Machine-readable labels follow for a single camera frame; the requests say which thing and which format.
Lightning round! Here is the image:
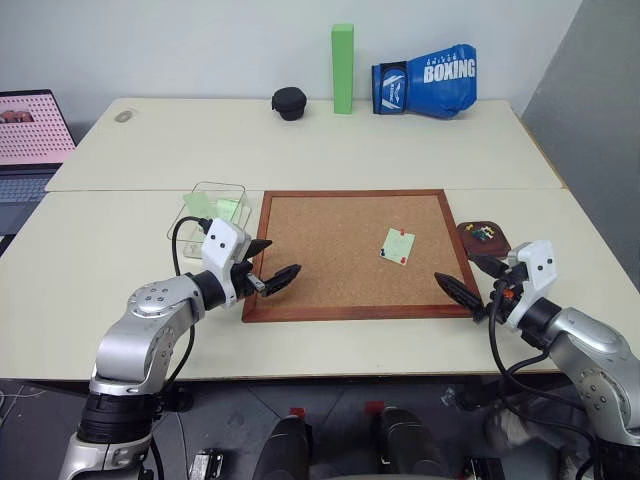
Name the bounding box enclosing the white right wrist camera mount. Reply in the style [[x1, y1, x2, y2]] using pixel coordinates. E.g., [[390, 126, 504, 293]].
[[501, 239, 557, 332]]

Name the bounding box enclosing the clear plastic box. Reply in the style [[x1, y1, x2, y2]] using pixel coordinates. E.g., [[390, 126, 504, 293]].
[[166, 181, 254, 260]]

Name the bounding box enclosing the brown bowl of pushpins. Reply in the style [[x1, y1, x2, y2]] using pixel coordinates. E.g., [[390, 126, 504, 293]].
[[455, 220, 513, 258]]

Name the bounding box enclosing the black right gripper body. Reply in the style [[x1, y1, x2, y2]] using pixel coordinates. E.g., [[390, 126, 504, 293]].
[[488, 263, 531, 321]]

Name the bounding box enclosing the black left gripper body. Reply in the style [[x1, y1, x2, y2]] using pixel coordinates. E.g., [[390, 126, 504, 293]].
[[229, 243, 266, 302]]

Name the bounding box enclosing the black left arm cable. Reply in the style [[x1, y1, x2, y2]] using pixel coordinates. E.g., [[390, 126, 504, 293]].
[[149, 214, 212, 480]]

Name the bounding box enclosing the blue boxing glove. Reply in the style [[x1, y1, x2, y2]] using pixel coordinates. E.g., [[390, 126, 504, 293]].
[[370, 42, 478, 122]]

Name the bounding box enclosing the open laptop pink screen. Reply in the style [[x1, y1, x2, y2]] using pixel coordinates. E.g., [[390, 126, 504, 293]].
[[0, 89, 78, 242]]

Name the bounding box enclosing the dark rounded shape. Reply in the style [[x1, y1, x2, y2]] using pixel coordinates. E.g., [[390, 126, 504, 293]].
[[251, 414, 315, 480], [376, 405, 445, 480]]

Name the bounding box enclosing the wood-framed cork board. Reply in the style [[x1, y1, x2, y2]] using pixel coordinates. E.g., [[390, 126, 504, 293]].
[[241, 188, 488, 324]]

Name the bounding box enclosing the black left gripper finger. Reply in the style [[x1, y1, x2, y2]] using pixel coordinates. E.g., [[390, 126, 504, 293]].
[[243, 238, 274, 262], [260, 263, 303, 298]]

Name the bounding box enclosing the grey partition panel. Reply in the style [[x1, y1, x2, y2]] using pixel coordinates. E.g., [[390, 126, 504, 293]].
[[517, 0, 640, 297]]

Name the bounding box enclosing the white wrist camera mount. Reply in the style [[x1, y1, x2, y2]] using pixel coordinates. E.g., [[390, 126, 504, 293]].
[[199, 217, 252, 309], [501, 239, 557, 332]]

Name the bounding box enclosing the tall green block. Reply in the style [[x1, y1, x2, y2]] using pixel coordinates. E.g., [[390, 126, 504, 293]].
[[330, 22, 356, 115]]

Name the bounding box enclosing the black round zip case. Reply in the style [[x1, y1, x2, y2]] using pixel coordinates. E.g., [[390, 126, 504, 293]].
[[271, 86, 308, 123]]

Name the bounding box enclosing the light green paper note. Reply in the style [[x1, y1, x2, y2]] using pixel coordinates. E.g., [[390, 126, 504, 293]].
[[378, 227, 417, 266], [215, 198, 241, 222], [182, 192, 214, 219]]

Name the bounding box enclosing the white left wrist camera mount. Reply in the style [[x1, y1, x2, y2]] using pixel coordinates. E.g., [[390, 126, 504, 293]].
[[199, 217, 252, 309]]

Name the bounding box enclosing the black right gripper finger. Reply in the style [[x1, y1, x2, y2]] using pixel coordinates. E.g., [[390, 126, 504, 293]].
[[466, 252, 509, 277], [433, 271, 488, 322]]

